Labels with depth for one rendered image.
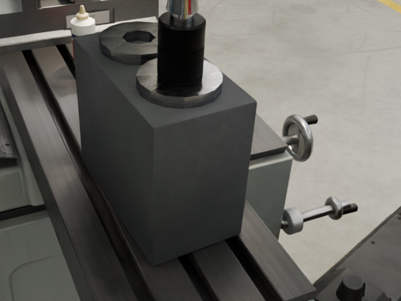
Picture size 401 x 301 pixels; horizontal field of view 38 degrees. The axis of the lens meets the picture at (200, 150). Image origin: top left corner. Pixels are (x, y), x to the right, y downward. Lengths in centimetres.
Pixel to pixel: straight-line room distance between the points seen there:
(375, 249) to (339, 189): 112
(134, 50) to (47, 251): 56
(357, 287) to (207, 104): 59
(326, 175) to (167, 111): 187
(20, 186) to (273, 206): 55
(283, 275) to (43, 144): 39
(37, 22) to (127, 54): 50
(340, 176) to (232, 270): 178
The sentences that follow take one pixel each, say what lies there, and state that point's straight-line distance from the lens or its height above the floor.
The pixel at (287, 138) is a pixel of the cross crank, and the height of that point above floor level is 65.
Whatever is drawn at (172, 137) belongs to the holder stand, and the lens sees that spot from 57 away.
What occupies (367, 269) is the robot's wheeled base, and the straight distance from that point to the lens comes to 122.
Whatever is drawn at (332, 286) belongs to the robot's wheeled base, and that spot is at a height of 61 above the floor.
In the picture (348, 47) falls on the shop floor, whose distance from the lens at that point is 351.
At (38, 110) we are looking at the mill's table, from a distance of 95.
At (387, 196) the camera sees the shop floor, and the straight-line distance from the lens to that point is 240.
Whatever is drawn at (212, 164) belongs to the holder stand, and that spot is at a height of 106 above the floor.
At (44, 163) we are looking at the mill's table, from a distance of 83.
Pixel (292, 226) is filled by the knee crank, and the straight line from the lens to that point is 136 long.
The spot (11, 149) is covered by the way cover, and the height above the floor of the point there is 87.
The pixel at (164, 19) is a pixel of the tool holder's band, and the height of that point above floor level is 120.
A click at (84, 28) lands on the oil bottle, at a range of 102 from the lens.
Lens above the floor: 143
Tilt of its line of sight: 35 degrees down
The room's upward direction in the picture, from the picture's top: 4 degrees clockwise
